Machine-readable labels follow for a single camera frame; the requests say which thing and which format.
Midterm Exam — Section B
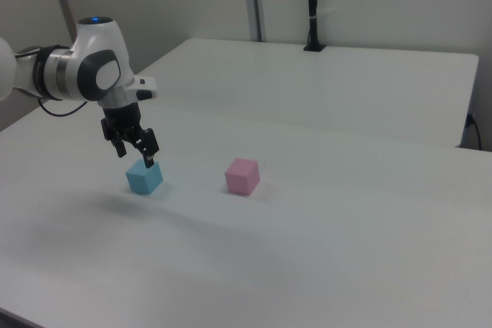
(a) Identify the blue foam cube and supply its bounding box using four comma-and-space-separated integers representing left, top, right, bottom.
125, 158, 165, 196

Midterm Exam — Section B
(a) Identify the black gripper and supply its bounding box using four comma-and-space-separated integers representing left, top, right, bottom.
100, 101, 161, 170

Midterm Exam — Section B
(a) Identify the pink foam cube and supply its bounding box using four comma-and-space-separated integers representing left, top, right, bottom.
224, 157, 261, 196

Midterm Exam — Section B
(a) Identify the black wall power cable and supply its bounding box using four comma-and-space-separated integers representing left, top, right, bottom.
465, 112, 484, 151

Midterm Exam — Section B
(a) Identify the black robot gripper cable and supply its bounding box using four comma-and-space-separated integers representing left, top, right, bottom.
37, 97, 89, 118

